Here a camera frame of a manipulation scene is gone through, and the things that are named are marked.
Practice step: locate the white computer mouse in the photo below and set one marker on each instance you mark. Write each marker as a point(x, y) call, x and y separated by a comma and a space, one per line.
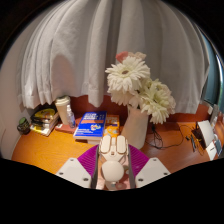
point(112, 170)

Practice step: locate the white ceramic jug vase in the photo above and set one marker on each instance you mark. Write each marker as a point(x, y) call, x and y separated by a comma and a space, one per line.
point(135, 128)

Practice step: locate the white curtain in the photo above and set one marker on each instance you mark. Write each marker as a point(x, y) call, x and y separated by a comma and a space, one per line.
point(83, 50)

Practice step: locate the small white box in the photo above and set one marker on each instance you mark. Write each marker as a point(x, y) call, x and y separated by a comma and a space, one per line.
point(213, 150)

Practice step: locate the cream tumbler with lid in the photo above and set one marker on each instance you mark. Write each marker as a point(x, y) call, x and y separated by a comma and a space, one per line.
point(62, 110)

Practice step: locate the blue book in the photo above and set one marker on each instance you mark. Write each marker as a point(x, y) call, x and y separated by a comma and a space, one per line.
point(90, 125)

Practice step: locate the white flat panel device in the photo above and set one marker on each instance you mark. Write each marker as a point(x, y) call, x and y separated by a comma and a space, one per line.
point(206, 131)

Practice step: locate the orange book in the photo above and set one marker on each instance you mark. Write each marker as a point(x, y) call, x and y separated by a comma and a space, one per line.
point(112, 125)

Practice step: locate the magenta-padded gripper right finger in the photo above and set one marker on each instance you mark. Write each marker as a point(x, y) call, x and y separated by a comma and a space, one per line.
point(151, 170)

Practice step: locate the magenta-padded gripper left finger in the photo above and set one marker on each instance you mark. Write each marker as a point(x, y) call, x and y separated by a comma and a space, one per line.
point(74, 171)

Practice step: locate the dark red book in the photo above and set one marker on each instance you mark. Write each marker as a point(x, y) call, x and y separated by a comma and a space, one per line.
point(65, 128)

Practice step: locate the white flower bouquet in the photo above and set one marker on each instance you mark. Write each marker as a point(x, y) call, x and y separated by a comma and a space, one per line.
point(128, 75)

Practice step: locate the yellow and black book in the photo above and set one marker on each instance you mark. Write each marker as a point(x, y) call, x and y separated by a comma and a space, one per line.
point(44, 114)

